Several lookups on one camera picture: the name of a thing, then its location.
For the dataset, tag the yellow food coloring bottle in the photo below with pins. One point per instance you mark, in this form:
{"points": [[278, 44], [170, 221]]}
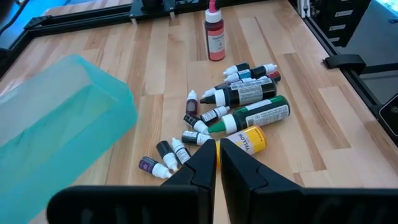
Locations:
{"points": [[248, 140]]}

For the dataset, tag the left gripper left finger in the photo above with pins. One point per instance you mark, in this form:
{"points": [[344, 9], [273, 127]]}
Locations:
{"points": [[186, 202]]}

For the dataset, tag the black aluminium table frame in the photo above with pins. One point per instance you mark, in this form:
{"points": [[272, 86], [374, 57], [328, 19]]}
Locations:
{"points": [[93, 17]]}

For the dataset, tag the black table-level camera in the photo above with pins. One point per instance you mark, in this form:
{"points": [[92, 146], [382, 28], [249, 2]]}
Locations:
{"points": [[390, 121]]}

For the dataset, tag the green food coloring bottle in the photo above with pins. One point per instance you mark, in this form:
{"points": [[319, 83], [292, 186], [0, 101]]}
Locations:
{"points": [[264, 113]]}

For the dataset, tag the black drawer cabinet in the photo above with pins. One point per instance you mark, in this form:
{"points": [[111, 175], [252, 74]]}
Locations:
{"points": [[342, 18]]}

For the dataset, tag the green translucent plastic tray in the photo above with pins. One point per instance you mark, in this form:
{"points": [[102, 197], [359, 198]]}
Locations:
{"points": [[62, 140]]}

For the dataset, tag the black food coloring bottle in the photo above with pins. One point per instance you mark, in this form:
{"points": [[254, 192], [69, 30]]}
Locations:
{"points": [[245, 93]]}

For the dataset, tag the red bottle pink cap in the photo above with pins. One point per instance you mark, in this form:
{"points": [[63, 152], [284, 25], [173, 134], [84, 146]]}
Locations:
{"points": [[215, 40]]}

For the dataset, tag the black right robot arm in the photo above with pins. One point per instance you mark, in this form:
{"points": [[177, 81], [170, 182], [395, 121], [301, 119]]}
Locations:
{"points": [[155, 3]]}

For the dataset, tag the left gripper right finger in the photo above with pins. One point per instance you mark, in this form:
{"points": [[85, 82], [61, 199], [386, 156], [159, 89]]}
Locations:
{"points": [[264, 202]]}

